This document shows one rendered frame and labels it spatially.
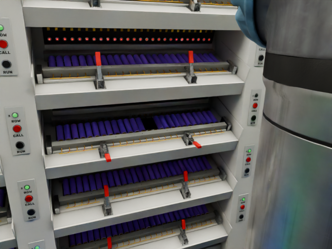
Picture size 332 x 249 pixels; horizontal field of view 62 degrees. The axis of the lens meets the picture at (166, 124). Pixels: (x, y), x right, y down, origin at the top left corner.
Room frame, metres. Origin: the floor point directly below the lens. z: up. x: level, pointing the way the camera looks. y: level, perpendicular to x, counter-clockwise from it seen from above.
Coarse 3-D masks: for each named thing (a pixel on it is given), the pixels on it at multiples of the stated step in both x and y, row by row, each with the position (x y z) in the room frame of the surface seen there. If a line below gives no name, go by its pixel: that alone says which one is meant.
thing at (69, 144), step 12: (132, 132) 0.80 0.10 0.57; (144, 132) 0.81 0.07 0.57; (156, 132) 0.82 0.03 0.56; (168, 132) 0.83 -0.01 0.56; (180, 132) 0.84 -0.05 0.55; (192, 132) 0.86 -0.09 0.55; (60, 144) 0.71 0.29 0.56; (72, 144) 0.72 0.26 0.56; (84, 144) 0.73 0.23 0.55; (96, 144) 0.75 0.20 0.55; (132, 144) 0.77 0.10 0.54
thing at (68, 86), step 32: (64, 32) 0.83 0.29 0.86; (96, 32) 0.86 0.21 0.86; (128, 32) 0.90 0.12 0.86; (160, 32) 0.93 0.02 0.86; (192, 32) 0.97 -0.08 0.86; (32, 64) 0.69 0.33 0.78; (64, 64) 0.80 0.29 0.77; (96, 64) 0.73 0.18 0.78; (128, 64) 0.83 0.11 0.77; (160, 64) 0.85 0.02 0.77; (192, 64) 0.83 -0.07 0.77; (224, 64) 0.92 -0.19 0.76; (64, 96) 0.68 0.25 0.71; (96, 96) 0.71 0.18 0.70; (128, 96) 0.74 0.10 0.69; (160, 96) 0.78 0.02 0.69; (192, 96) 0.82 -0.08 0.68
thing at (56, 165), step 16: (64, 112) 0.83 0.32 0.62; (80, 112) 0.85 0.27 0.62; (224, 112) 0.96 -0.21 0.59; (48, 128) 0.80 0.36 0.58; (240, 128) 0.87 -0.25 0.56; (48, 144) 0.70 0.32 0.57; (144, 144) 0.79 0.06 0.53; (160, 144) 0.80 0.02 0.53; (176, 144) 0.81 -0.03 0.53; (208, 144) 0.83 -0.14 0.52; (224, 144) 0.86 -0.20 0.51; (48, 160) 0.68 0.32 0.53; (64, 160) 0.69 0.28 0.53; (80, 160) 0.69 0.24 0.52; (96, 160) 0.70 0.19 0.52; (112, 160) 0.72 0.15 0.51; (128, 160) 0.74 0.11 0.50; (144, 160) 0.76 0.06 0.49; (160, 160) 0.78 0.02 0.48; (48, 176) 0.66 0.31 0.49; (64, 176) 0.68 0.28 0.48
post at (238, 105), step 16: (224, 32) 1.01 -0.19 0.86; (240, 32) 0.92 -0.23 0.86; (240, 48) 0.91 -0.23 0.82; (256, 80) 0.89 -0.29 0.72; (224, 96) 0.97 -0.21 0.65; (240, 96) 0.89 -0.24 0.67; (240, 112) 0.88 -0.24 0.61; (256, 128) 0.90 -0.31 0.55; (240, 144) 0.88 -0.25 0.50; (256, 144) 0.90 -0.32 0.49; (224, 160) 0.94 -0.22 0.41; (240, 160) 0.88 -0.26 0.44; (240, 176) 0.88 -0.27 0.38; (240, 192) 0.88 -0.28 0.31; (224, 208) 0.91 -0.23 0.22; (240, 224) 0.89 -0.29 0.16; (240, 240) 0.90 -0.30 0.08
